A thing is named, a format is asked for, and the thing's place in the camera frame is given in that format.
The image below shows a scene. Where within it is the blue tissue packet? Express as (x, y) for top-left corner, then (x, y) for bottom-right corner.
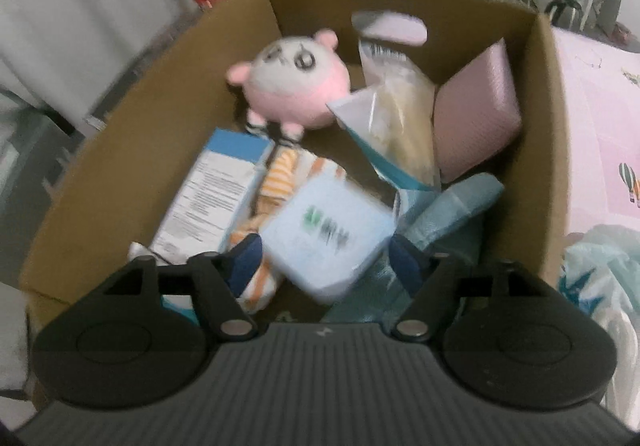
(260, 175), (396, 304)

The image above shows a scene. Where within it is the blue and white box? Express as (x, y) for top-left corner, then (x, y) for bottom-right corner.
(147, 127), (276, 259)

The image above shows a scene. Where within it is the pink plush toy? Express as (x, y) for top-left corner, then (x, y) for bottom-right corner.
(225, 28), (353, 147)

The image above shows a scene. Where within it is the blue checked towel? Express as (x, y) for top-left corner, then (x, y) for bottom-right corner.
(322, 173), (505, 324)

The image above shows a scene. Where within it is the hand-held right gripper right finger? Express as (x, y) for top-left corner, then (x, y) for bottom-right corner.
(389, 233), (543, 341)

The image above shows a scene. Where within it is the clear plastic packet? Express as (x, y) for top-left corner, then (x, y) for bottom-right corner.
(326, 38), (443, 191)

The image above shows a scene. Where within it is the white plastic bag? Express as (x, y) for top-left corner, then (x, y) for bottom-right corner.
(562, 223), (640, 417)

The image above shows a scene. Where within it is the cardboard box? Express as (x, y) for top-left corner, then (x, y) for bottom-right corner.
(19, 0), (571, 327)

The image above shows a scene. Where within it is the white curtain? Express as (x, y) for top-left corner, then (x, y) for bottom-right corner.
(0, 0), (221, 127)

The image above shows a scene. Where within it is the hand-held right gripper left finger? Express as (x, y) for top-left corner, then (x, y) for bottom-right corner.
(102, 233), (264, 339)

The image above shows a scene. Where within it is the orange striped cloth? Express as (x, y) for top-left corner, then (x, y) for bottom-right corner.
(227, 148), (348, 314)

